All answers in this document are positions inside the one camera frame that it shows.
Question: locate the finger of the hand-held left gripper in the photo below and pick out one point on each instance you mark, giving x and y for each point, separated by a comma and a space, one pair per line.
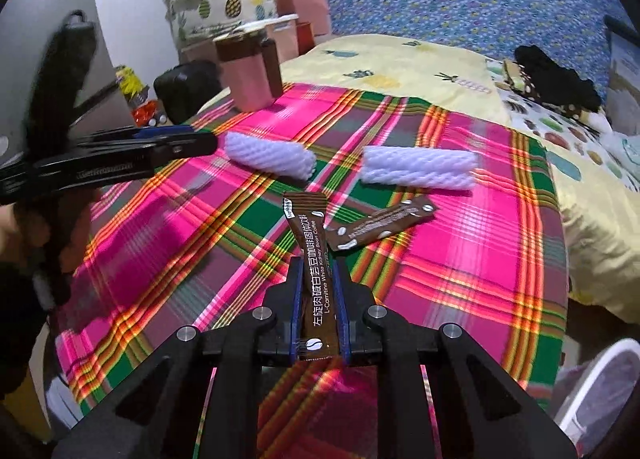
190, 145
165, 130

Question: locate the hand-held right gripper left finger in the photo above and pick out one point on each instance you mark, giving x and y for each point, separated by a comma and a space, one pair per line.
298, 299

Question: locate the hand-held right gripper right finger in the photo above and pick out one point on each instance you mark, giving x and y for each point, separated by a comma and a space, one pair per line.
341, 309

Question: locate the brown coffee sachet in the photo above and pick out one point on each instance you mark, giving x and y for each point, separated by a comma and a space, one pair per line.
312, 259
385, 224

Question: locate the white plastic basket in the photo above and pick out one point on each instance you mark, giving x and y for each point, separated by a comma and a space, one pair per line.
600, 389

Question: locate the black suitcase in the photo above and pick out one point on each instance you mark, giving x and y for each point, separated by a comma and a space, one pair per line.
185, 89

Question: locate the colourful toy box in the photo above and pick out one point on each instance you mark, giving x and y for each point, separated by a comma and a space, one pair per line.
135, 94

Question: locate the white foam fruit net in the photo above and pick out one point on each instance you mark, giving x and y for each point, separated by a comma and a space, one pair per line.
270, 159
420, 166

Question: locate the pink mug with brown lid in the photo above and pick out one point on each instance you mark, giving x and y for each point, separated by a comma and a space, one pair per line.
247, 74

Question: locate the pink plaid cloth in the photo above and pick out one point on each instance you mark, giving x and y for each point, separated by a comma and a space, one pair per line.
175, 239

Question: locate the yellow pineapple print sheet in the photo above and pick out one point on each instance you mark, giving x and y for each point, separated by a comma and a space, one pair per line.
350, 59

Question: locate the white fruit print cloth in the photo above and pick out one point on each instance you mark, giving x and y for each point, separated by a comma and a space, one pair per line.
550, 131

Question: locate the dark polka dot cloth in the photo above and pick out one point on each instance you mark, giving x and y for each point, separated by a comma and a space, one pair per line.
522, 81

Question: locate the black garment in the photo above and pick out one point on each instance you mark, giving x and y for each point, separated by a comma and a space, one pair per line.
555, 74

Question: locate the white plastic bag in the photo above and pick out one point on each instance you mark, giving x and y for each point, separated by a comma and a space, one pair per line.
625, 149

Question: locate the printed cardboard box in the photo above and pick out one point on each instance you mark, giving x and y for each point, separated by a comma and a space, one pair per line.
622, 64

